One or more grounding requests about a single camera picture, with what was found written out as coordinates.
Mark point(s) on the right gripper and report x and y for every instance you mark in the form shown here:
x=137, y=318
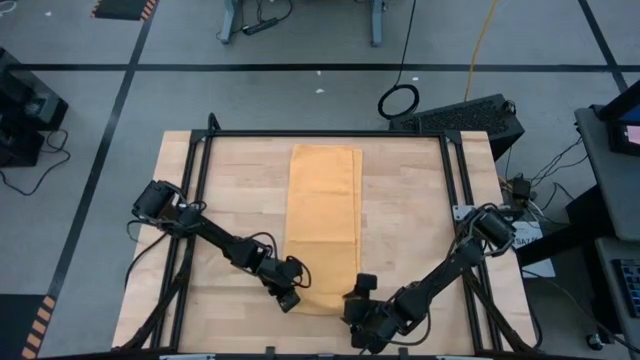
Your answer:
x=372, y=317

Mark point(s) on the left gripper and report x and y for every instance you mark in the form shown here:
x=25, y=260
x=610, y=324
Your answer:
x=281, y=274

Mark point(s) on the yellow waffle-weave towel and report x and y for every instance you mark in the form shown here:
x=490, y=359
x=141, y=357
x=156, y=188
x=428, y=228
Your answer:
x=322, y=210

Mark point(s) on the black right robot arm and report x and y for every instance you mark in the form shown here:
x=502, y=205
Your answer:
x=445, y=275

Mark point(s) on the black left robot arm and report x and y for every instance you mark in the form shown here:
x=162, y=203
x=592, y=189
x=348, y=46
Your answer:
x=215, y=235

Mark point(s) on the white paper sheet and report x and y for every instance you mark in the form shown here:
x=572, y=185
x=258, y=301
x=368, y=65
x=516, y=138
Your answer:
x=537, y=260

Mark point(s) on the black power adapter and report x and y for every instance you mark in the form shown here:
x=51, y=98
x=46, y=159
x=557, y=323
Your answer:
x=521, y=188

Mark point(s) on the black stand base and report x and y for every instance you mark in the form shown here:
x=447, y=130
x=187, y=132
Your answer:
x=565, y=240

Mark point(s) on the black perforated computer tower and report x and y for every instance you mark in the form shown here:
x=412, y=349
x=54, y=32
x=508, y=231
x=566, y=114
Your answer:
x=465, y=117

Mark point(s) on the black caster wheel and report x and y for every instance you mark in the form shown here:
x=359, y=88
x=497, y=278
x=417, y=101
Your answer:
x=594, y=341

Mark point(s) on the black keyboard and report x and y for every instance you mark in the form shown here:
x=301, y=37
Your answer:
x=631, y=287

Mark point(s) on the black orange-striped floor mat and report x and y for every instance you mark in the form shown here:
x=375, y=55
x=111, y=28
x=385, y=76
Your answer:
x=15, y=325
x=122, y=7

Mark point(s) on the black power strip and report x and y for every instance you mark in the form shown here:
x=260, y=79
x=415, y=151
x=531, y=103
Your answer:
x=260, y=26

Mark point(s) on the grey side table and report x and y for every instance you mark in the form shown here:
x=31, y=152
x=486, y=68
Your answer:
x=615, y=190

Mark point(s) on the grey desk leg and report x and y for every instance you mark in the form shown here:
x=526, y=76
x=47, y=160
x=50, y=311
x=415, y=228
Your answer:
x=377, y=25
x=230, y=22

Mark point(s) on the black monitor with lit screen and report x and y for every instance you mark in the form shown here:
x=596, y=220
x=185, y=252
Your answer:
x=625, y=132

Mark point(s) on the black equipment stack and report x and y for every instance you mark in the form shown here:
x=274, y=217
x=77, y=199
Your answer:
x=25, y=100

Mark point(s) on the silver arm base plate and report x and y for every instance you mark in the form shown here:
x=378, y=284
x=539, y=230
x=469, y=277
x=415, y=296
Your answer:
x=460, y=212

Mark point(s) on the black aluminium table frame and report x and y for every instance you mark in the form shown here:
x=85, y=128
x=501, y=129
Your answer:
x=400, y=133

